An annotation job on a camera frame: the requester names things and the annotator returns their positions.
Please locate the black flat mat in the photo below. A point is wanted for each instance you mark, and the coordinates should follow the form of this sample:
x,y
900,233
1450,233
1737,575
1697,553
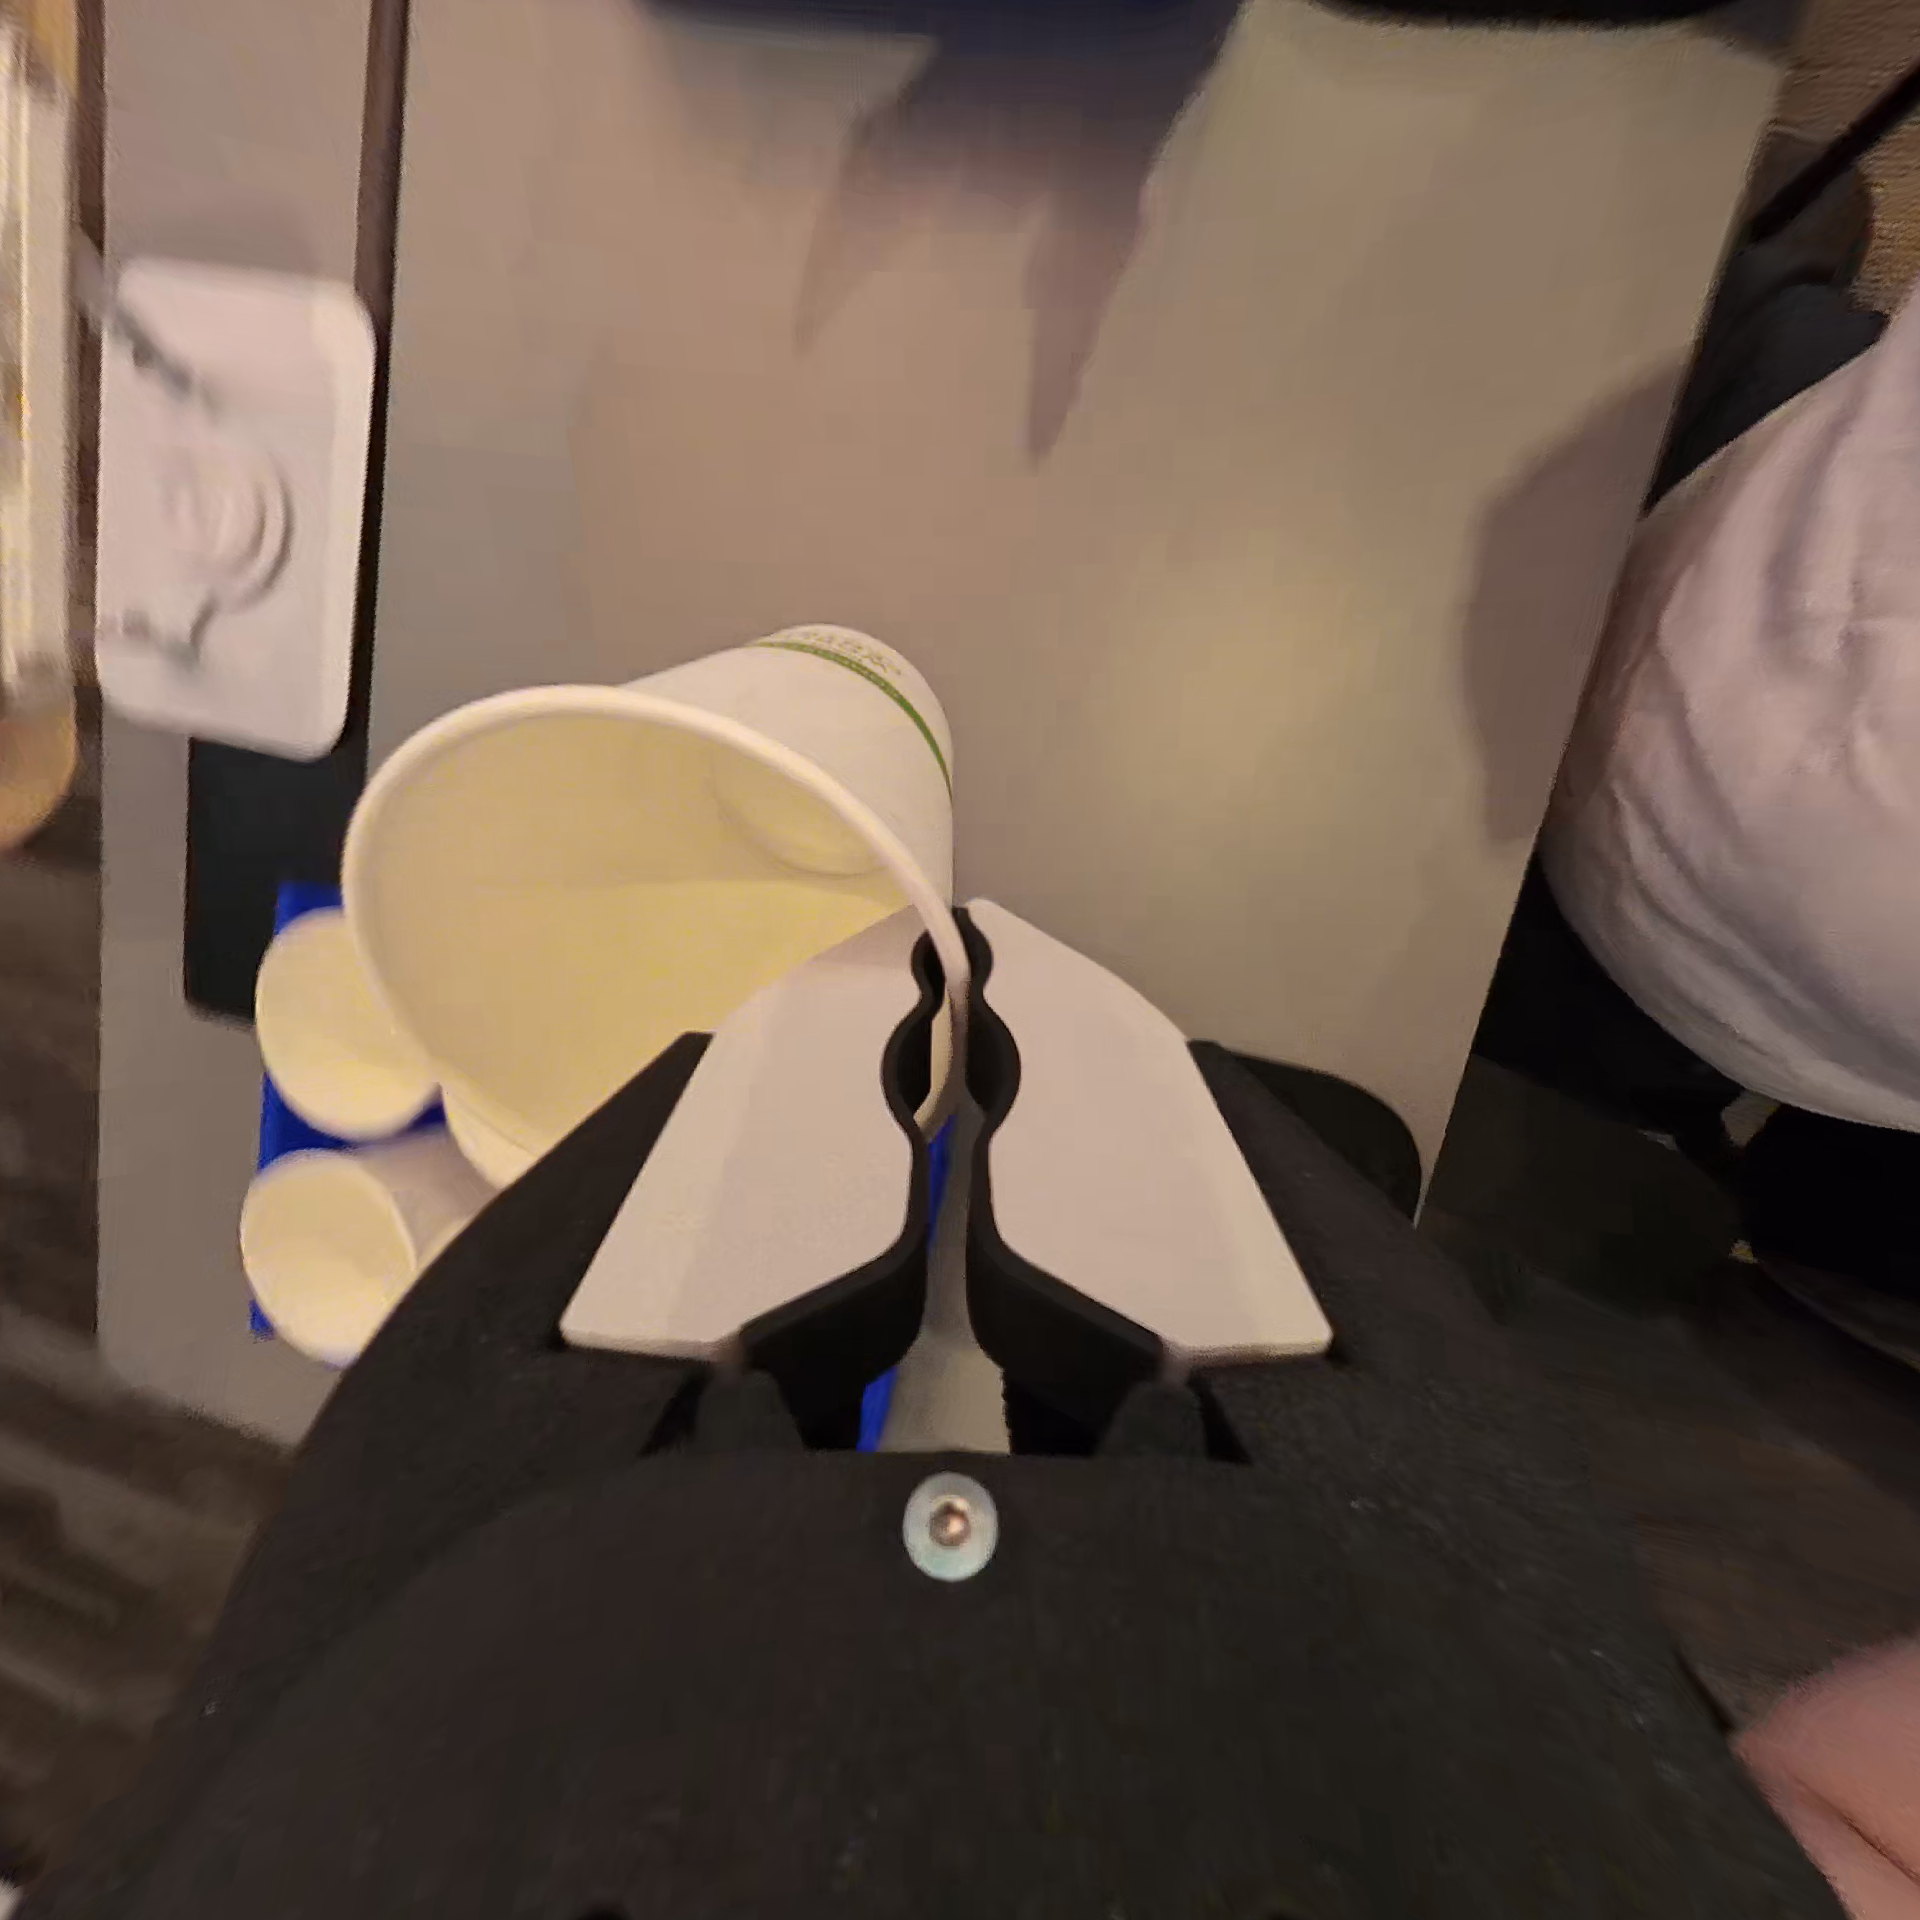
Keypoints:
x,y
243,870

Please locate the person's leg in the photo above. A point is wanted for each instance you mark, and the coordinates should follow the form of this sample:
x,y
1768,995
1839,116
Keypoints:
x,y
1771,782

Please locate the person's left forearm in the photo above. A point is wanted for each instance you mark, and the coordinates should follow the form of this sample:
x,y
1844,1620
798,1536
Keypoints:
x,y
1863,1799

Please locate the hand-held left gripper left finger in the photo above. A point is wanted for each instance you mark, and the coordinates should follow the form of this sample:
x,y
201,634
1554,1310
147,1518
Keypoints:
x,y
752,1202

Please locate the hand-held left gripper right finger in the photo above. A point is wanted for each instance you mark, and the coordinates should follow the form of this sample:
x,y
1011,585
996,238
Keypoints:
x,y
1156,1202

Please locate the white paper cup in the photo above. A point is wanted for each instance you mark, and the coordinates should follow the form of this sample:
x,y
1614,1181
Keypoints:
x,y
573,902
332,1037
497,1140
346,1245

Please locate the blue plastic bin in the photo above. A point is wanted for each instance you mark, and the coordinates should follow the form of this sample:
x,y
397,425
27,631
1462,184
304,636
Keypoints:
x,y
279,930

